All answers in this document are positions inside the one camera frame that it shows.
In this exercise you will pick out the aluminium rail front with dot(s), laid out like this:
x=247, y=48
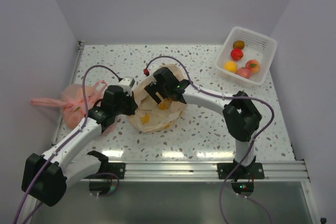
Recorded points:
x=191, y=171

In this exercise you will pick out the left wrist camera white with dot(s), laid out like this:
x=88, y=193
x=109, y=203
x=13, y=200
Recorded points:
x=127, y=81

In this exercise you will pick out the small brown fruit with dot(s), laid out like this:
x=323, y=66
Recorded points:
x=230, y=66

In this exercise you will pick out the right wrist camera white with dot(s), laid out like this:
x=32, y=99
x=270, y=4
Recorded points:
x=147, y=72

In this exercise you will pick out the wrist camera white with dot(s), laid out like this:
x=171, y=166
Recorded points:
x=147, y=72
x=127, y=81

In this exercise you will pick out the pink plastic bag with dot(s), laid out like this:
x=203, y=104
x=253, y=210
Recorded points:
x=71, y=103

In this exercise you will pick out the brown kiwi fruit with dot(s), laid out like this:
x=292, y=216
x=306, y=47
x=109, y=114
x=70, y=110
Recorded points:
x=239, y=45

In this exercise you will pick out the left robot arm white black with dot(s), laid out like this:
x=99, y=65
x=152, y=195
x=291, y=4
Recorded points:
x=45, y=177

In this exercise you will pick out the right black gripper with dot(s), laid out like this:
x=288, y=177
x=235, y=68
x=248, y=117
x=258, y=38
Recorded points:
x=151, y=89

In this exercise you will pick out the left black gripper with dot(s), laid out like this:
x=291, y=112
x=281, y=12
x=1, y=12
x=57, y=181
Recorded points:
x=133, y=105

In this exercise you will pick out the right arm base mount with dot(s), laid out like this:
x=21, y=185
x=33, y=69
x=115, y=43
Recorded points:
x=243, y=178

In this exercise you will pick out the pink peach fruit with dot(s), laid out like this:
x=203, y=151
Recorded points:
x=244, y=72

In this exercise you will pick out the orange plastic bag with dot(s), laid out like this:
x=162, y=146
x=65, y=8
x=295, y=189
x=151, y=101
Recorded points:
x=151, y=116

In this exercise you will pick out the red fruit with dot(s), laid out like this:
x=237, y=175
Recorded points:
x=236, y=54

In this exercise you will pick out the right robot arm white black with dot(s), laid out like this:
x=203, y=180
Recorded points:
x=240, y=114

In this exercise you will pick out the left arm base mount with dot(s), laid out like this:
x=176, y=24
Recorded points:
x=106, y=180

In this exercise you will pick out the white plastic basket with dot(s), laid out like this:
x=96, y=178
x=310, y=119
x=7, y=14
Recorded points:
x=257, y=47

